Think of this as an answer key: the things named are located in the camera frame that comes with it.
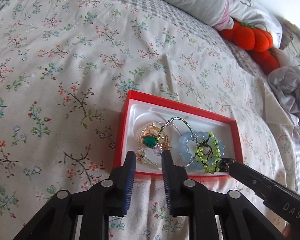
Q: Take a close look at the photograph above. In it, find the light blue bead bracelet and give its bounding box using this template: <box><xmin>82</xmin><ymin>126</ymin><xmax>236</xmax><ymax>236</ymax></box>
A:
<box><xmin>178</xmin><ymin>130</ymin><xmax>225</xmax><ymax>173</ymax></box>

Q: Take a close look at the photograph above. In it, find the green bead cord bracelet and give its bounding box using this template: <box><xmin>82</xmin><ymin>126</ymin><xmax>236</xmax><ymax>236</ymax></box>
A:
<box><xmin>194</xmin><ymin>130</ymin><xmax>222</xmax><ymax>174</ymax></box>

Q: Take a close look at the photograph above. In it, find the clear seed bead bracelet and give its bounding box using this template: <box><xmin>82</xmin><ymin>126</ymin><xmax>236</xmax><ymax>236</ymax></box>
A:
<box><xmin>137</xmin><ymin>121</ymin><xmax>198</xmax><ymax>169</ymax></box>

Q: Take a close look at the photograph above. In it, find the multicolour seed bead bracelet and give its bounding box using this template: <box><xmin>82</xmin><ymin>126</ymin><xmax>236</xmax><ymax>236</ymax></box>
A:
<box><xmin>153</xmin><ymin>115</ymin><xmax>199</xmax><ymax>169</ymax></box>

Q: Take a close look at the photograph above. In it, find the gold green stone ring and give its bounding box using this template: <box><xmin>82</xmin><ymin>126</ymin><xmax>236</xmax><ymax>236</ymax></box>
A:
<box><xmin>141</xmin><ymin>122</ymin><xmax>171</xmax><ymax>151</ymax></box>

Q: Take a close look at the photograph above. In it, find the small gold earring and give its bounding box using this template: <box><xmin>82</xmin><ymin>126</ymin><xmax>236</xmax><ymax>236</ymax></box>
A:
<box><xmin>136</xmin><ymin>152</ymin><xmax>147</xmax><ymax>164</ymax></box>

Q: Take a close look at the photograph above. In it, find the red Ace box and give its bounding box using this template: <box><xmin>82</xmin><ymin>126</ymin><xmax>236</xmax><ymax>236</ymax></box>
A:
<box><xmin>113</xmin><ymin>90</ymin><xmax>243</xmax><ymax>181</ymax></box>

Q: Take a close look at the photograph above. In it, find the grey crumpled cloth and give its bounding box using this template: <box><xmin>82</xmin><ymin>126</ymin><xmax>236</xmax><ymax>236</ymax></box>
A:
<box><xmin>268</xmin><ymin>64</ymin><xmax>300</xmax><ymax>126</ymax></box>

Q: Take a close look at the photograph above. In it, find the floral bed quilt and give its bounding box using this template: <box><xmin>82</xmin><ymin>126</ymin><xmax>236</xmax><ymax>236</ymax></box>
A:
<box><xmin>0</xmin><ymin>0</ymin><xmax>300</xmax><ymax>239</ymax></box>

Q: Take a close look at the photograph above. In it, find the orange plush pumpkin toy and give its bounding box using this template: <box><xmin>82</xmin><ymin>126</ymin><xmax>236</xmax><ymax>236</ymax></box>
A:
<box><xmin>219</xmin><ymin>21</ymin><xmax>280</xmax><ymax>74</ymax></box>

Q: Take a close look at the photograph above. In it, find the grey white pillow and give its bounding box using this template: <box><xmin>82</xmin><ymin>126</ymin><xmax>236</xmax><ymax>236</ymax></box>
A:
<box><xmin>164</xmin><ymin>0</ymin><xmax>282</xmax><ymax>48</ymax></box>

